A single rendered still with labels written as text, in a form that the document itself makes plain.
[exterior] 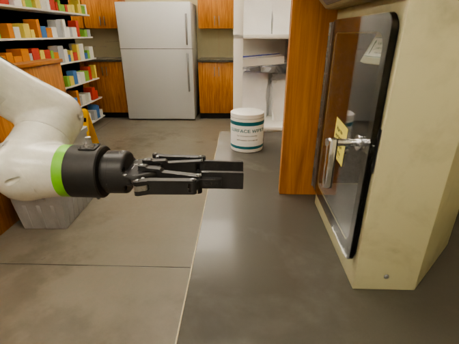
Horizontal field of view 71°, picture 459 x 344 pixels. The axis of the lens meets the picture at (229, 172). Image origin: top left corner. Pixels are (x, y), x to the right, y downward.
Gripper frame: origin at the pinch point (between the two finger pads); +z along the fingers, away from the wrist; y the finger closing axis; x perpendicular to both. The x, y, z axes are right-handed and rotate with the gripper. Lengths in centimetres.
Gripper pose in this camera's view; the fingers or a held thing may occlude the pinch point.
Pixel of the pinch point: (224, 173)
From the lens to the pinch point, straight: 55.4
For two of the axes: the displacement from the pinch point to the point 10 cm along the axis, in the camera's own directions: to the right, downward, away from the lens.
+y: 0.3, -4.0, 9.1
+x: -0.1, 9.1, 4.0
